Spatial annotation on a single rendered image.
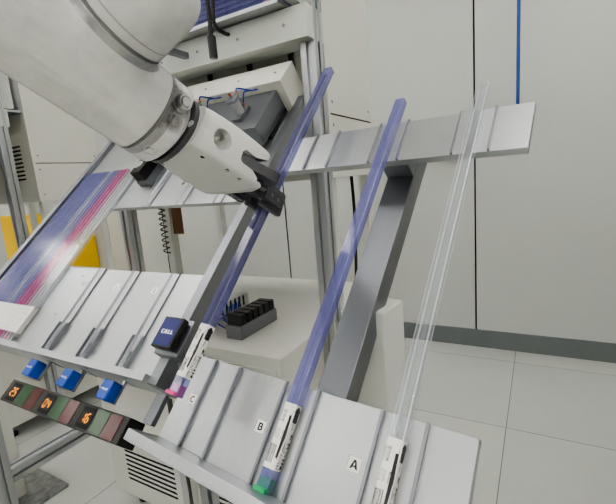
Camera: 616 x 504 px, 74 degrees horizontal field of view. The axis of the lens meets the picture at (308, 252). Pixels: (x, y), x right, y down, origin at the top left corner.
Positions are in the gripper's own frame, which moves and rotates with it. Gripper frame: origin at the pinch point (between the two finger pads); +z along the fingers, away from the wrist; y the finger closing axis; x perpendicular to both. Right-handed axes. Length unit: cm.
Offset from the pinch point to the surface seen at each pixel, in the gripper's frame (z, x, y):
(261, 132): 17.5, -26.4, 25.8
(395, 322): 14.2, 10.7, -14.4
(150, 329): 8.5, 19.3, 26.5
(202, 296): 10.3, 12.0, 18.4
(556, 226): 179, -78, -14
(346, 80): 42, -61, 27
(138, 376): 4.9, 26.3, 19.9
